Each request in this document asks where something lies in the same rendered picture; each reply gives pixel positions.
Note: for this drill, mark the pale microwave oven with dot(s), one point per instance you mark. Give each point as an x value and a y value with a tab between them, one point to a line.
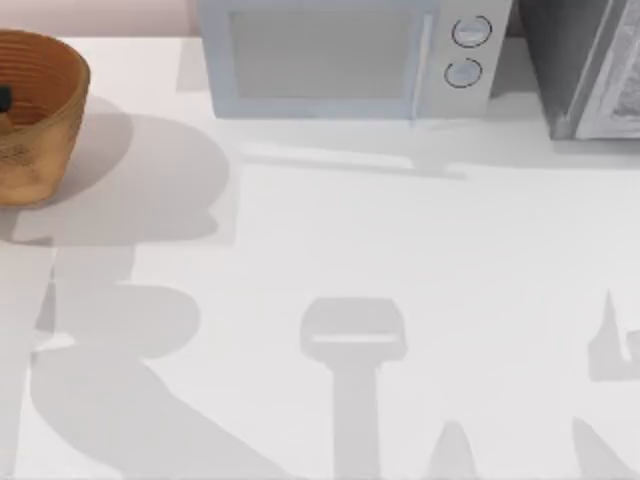
440	100

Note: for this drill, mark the microwave oven door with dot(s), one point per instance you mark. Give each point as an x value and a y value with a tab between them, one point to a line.
320	55

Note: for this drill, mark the microwave oven knob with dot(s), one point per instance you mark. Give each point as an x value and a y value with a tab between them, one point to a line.
471	30
463	73

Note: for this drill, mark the brown woven basket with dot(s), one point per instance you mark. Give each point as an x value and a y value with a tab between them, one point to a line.
47	125

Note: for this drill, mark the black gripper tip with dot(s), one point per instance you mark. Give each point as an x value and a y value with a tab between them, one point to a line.
4	99

